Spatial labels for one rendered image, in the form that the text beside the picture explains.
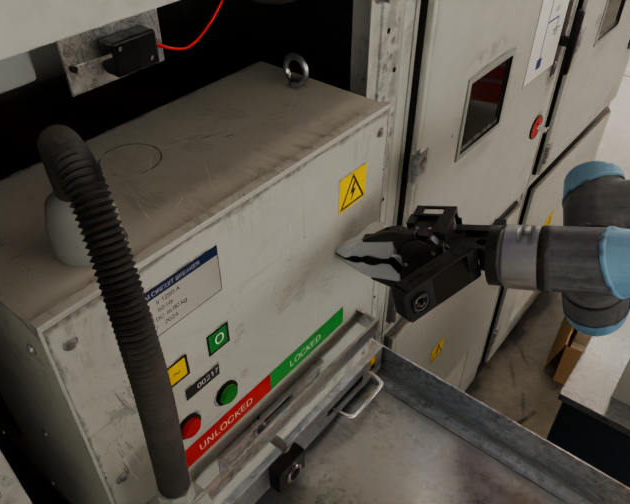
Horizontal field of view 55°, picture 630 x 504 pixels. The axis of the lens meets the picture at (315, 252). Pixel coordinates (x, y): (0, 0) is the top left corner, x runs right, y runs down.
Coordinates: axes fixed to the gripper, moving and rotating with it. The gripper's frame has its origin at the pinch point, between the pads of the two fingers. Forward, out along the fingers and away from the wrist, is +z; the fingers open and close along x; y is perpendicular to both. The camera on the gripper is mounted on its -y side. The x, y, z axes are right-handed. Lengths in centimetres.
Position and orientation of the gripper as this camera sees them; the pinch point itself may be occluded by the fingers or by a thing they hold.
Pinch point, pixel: (342, 256)
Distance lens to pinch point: 79.7
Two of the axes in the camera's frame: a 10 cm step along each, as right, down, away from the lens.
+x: -2.4, -8.1, -5.4
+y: 4.1, -5.9, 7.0
